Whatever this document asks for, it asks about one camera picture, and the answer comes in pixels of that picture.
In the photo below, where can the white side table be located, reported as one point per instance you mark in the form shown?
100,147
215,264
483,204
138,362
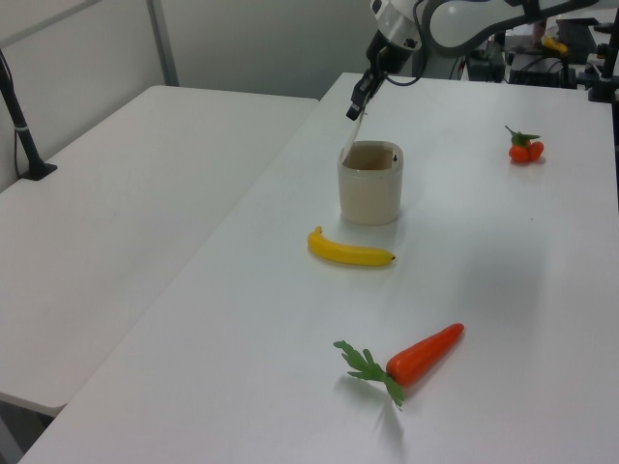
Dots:
121,232

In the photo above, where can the black Franka gripper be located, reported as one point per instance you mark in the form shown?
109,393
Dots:
392,54

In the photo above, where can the orange toy carrot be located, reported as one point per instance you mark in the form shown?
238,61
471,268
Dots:
421,357

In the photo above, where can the orange toy tangerine cluster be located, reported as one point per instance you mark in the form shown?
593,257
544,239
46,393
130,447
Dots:
526,149

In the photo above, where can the yellow toy banana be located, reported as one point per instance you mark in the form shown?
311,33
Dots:
345,251

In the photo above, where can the black equipment stack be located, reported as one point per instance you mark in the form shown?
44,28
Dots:
537,65

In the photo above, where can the yellow handheld device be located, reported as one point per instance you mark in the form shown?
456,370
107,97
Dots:
553,44

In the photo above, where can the beige garbage bin body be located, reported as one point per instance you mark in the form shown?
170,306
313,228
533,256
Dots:
371,193

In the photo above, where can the black pole with base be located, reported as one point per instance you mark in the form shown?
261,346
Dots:
21,130

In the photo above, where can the grey partition post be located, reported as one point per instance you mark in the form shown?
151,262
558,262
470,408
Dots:
162,41

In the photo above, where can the beige garbage bin lid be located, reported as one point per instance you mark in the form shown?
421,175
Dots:
353,136

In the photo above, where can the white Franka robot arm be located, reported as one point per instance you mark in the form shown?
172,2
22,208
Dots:
483,19

